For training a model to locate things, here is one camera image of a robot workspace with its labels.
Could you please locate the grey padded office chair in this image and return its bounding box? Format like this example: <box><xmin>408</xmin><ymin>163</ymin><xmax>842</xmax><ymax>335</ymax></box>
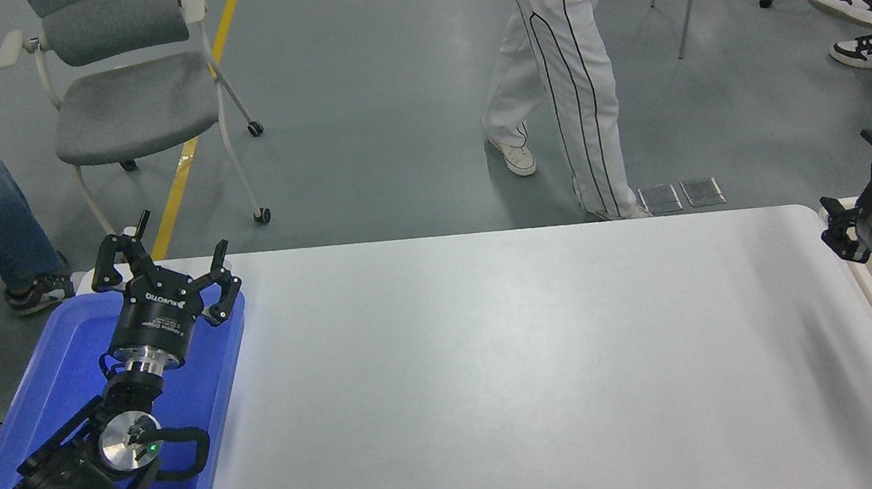
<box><xmin>0</xmin><ymin>0</ymin><xmax>278</xmax><ymax>258</ymax></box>

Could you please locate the blue plastic tray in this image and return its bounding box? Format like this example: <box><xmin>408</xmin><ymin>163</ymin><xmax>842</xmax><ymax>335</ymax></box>
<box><xmin>0</xmin><ymin>270</ymin><xmax>272</xmax><ymax>489</ymax></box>

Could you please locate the standing person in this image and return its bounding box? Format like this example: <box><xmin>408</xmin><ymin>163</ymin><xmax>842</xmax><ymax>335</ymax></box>
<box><xmin>466</xmin><ymin>0</ymin><xmax>675</xmax><ymax>238</ymax></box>

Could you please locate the metal floor socket cover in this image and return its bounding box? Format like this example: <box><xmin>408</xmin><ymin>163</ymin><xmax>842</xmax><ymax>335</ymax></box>
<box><xmin>638</xmin><ymin>182</ymin><xmax>684</xmax><ymax>216</ymax></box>
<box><xmin>681</xmin><ymin>176</ymin><xmax>728</xmax><ymax>210</ymax></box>

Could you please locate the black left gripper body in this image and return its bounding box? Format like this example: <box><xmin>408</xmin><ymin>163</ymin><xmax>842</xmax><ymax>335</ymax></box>
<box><xmin>101</xmin><ymin>259</ymin><xmax>210</xmax><ymax>363</ymax></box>

